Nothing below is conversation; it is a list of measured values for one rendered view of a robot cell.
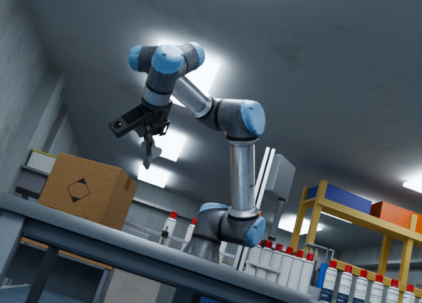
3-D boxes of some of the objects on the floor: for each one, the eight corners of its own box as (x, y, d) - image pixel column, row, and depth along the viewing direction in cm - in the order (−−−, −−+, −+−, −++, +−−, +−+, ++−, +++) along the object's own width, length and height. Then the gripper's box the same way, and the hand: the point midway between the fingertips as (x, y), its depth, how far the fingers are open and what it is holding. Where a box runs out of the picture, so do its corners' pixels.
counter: (140, 317, 972) (154, 275, 1000) (145, 331, 736) (163, 276, 764) (103, 305, 966) (119, 264, 994) (98, 316, 729) (117, 261, 757)
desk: (-50, 298, 455) (-16, 225, 479) (87, 341, 468) (113, 267, 491) (-81, 302, 386) (-39, 217, 410) (81, 352, 398) (112, 266, 422)
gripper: (189, 119, 122) (169, 170, 134) (151, 75, 132) (135, 127, 144) (163, 124, 117) (144, 177, 129) (125, 78, 126) (111, 132, 138)
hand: (131, 153), depth 134 cm, fingers open, 14 cm apart
